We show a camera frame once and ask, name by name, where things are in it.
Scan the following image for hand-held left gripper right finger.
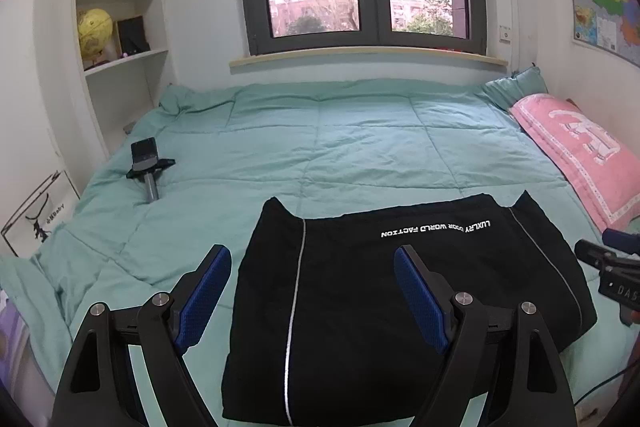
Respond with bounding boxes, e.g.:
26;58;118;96
393;246;576;427

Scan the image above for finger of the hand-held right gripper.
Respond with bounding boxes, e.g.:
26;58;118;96
574;239;621;269
601;228;640;254

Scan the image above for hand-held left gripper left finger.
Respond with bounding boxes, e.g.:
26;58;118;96
50;244;233;427

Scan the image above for black shorts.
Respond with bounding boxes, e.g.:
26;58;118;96
221;190;598;425

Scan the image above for pink pillow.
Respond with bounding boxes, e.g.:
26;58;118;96
508;93;640;234

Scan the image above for green pillow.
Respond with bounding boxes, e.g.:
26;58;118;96
481;67;549;110

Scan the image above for white poster with black figure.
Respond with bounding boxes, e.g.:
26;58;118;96
0;170;81;259

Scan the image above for green quilt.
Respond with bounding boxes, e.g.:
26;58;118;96
0;79;640;427

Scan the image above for lilac cloth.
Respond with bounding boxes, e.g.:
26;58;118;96
0;297;32;410

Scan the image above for white bookshelf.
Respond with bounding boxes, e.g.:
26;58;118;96
75;0;175;160

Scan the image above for wooden windowsill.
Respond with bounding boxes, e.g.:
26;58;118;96
229;47;510;76

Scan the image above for black box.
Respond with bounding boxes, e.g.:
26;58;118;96
116;17;151;56

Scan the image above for yellow globe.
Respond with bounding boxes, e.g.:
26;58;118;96
77;8;114;70

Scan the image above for black cable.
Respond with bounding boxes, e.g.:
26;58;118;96
572;373;627;408

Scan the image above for black handheld camera device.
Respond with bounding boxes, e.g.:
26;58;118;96
126;137;177;204

